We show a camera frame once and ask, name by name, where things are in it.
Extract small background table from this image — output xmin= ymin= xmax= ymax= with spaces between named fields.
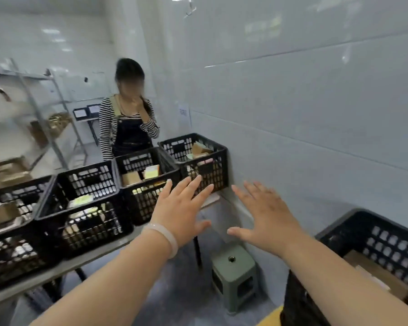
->
xmin=73 ymin=104 xmax=102 ymax=147

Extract brown cardboard box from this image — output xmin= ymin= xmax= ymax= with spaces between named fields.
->
xmin=343 ymin=250 xmax=408 ymax=301
xmin=122 ymin=171 xmax=144 ymax=187
xmin=0 ymin=201 xmax=22 ymax=228
xmin=190 ymin=141 xmax=214 ymax=157

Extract person's right hand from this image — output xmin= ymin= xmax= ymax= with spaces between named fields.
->
xmin=227 ymin=181 xmax=311 ymax=259

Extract white paper wall sign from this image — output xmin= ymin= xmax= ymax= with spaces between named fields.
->
xmin=177 ymin=104 xmax=192 ymax=128

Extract metal shelf rack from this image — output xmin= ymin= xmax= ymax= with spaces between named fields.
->
xmin=0 ymin=58 xmax=89 ymax=175

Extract person's right forearm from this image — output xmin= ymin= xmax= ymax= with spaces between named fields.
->
xmin=284 ymin=236 xmax=408 ymax=326

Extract person's left hand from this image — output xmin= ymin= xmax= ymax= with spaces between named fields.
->
xmin=150 ymin=175 xmax=214 ymax=249

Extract yellow flat object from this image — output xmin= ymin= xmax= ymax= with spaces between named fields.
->
xmin=256 ymin=305 xmax=285 ymax=326

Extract pale green packet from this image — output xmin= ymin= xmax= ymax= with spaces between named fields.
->
xmin=67 ymin=195 xmax=95 ymax=208

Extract black plastic crate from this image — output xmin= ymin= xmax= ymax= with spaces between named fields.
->
xmin=0 ymin=176 xmax=56 ymax=294
xmin=158 ymin=132 xmax=229 ymax=196
xmin=35 ymin=160 xmax=134 ymax=259
xmin=280 ymin=209 xmax=408 ymax=326
xmin=115 ymin=147 xmax=181 ymax=227

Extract person's left forearm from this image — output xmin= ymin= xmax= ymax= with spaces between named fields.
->
xmin=29 ymin=231 xmax=172 ymax=326

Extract white bangle bracelet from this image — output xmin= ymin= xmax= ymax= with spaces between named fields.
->
xmin=141 ymin=223 xmax=179 ymax=259

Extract green plastic stool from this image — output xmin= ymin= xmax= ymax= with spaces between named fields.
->
xmin=210 ymin=242 xmax=260 ymax=315

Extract flat cardboard boxes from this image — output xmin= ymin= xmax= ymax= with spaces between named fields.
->
xmin=0 ymin=157 xmax=33 ymax=191

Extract cardboard boxes on shelf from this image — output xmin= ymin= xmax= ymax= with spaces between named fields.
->
xmin=28 ymin=112 xmax=73 ymax=147

